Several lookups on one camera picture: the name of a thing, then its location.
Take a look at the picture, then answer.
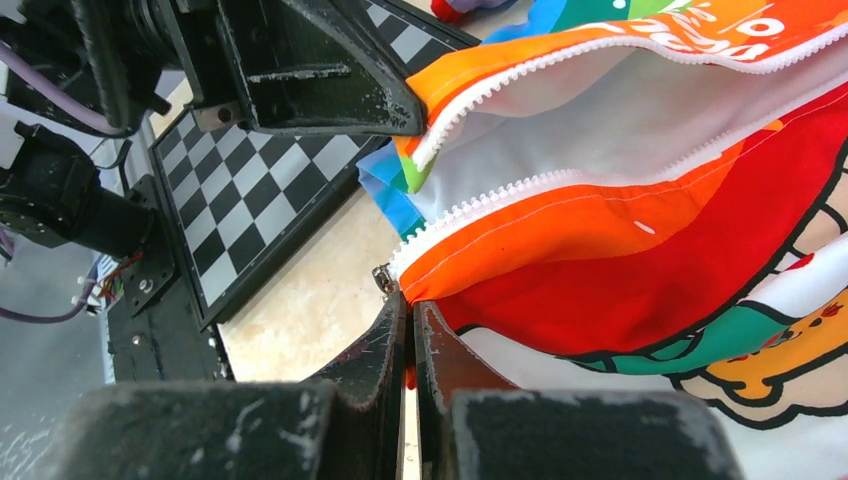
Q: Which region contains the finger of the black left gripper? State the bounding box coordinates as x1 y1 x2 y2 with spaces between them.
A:
218 0 426 136

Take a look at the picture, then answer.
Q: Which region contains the rainbow and white kids jacket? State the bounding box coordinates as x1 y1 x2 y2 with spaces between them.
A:
358 1 847 479

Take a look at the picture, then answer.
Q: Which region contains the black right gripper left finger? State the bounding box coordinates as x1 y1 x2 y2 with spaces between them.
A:
39 293 407 479

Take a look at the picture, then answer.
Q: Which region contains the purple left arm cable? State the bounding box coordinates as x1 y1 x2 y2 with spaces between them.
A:
0 39 127 326

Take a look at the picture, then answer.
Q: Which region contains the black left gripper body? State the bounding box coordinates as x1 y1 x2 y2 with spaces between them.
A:
1 1 248 138

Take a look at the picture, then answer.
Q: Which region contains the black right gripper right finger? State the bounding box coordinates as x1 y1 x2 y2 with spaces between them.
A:
413 302 743 479

